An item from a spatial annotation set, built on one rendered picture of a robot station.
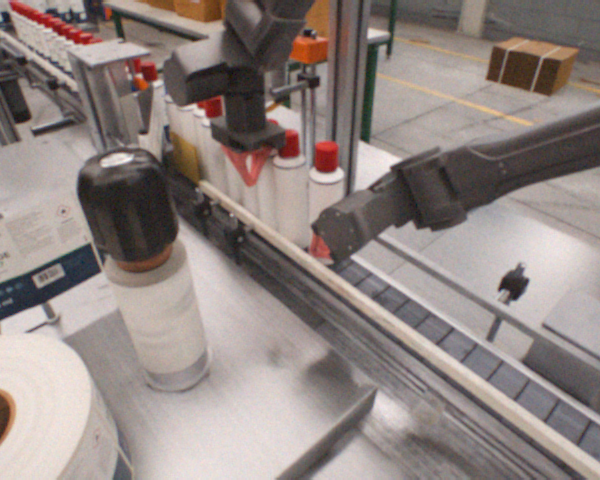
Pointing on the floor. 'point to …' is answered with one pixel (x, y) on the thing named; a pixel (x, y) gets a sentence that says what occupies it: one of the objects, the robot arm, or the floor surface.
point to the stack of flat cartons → (531, 65)
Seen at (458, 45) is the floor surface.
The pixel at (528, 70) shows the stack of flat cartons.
